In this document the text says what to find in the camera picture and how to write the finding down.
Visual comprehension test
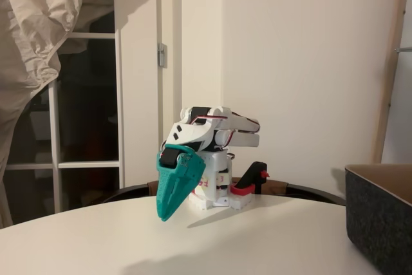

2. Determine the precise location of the dark grey felt bin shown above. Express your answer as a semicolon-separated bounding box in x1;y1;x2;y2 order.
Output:
344;162;412;275

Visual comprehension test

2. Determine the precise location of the black red table clamp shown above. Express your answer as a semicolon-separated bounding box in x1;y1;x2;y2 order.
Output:
230;161;270;197

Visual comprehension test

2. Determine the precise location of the white glazed door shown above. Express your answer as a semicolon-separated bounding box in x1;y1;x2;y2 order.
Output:
3;0;126;224

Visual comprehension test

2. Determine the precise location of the metal door hinge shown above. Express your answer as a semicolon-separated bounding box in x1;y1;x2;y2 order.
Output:
156;43;168;69

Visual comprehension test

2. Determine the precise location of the beige crumpled curtain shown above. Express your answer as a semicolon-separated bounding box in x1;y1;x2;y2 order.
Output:
0;0;115;229

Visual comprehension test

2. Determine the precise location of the light wooden shelf frame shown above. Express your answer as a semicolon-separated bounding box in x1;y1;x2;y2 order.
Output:
370;0;412;165

